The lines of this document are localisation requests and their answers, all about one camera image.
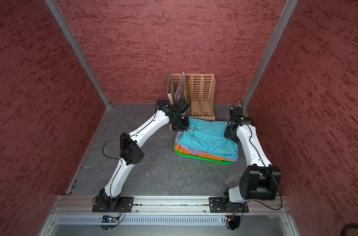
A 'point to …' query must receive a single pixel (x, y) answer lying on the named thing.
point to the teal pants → (208, 137)
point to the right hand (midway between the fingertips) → (232, 139)
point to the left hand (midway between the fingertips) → (186, 131)
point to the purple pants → (177, 141)
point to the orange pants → (206, 156)
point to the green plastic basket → (225, 162)
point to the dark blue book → (161, 103)
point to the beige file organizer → (200, 92)
